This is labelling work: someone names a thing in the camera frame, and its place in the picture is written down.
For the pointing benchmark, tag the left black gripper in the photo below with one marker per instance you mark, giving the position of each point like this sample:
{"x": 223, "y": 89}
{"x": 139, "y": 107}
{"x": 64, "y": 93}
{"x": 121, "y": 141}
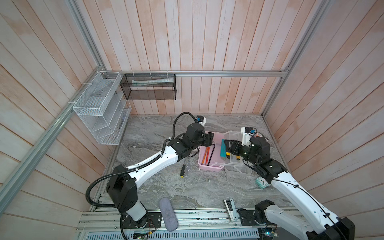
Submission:
{"x": 208, "y": 139}

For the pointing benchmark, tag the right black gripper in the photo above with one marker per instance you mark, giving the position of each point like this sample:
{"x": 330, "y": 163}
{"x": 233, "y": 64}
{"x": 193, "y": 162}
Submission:
{"x": 233, "y": 143}

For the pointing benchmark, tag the red handled screwdriver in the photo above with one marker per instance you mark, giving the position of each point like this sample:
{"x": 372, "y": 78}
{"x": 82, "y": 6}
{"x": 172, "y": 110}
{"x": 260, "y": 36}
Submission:
{"x": 207, "y": 156}

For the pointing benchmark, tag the teal handled tool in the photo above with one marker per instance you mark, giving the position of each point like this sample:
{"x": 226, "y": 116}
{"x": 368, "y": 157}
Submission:
{"x": 223, "y": 149}

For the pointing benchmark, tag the orange handled screwdriver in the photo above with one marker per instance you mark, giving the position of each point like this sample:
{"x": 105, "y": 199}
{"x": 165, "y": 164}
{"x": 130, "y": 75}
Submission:
{"x": 205, "y": 155}

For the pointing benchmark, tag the pink plastic tool box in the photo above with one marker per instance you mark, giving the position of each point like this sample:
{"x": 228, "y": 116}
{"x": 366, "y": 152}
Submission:
{"x": 216, "y": 157}

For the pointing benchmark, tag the black yellow stubby screwdriver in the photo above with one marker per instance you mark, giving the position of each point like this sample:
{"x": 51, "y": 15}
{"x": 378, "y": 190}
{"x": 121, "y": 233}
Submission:
{"x": 232, "y": 158}

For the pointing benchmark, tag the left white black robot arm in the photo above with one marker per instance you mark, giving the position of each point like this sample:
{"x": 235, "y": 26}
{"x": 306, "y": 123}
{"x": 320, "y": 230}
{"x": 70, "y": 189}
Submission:
{"x": 123, "y": 183}

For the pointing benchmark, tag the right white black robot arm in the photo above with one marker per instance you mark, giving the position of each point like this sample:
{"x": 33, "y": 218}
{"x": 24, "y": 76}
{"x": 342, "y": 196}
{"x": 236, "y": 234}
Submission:
{"x": 319, "y": 223}

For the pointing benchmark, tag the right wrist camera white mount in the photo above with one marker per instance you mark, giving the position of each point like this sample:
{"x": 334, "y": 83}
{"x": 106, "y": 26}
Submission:
{"x": 247, "y": 134}

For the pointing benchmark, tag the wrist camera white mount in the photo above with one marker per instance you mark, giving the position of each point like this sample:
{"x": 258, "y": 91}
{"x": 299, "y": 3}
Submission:
{"x": 201, "y": 120}
{"x": 247, "y": 134}

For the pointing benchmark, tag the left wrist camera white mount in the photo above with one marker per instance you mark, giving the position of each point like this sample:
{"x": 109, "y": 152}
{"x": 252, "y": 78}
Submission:
{"x": 201, "y": 120}

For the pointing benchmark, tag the metal bracket on rail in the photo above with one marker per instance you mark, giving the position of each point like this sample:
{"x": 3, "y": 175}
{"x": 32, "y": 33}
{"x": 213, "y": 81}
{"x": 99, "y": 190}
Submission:
{"x": 231, "y": 209}

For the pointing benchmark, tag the aluminium front rail frame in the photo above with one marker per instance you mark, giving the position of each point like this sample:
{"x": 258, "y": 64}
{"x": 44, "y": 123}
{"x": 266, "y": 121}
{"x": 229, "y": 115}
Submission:
{"x": 195, "y": 224}

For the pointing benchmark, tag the black mesh wall basket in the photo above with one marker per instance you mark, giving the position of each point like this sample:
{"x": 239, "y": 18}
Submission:
{"x": 149, "y": 87}

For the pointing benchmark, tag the white wire mesh shelf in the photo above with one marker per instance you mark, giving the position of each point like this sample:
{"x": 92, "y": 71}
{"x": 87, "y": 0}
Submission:
{"x": 103, "y": 108}

